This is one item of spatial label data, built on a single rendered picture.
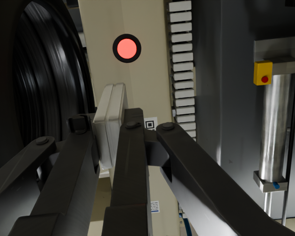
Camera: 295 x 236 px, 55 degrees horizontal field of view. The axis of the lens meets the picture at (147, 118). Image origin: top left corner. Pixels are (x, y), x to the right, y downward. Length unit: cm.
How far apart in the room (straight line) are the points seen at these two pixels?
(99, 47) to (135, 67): 6
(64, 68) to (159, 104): 42
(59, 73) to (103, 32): 41
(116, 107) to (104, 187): 97
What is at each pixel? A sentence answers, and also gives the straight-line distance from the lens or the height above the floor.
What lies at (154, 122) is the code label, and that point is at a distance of 50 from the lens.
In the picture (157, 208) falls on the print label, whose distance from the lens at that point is 61.
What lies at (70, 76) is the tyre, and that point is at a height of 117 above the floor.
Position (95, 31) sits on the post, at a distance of 47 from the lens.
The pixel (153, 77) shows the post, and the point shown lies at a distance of 48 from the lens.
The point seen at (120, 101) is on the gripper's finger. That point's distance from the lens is 17.
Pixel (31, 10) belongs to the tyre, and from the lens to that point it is 78.
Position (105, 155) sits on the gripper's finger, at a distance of 16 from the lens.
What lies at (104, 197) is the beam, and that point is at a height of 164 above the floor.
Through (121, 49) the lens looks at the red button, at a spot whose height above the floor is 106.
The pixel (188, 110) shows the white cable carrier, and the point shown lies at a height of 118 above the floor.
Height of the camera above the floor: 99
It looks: 23 degrees up
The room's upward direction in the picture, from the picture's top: 174 degrees clockwise
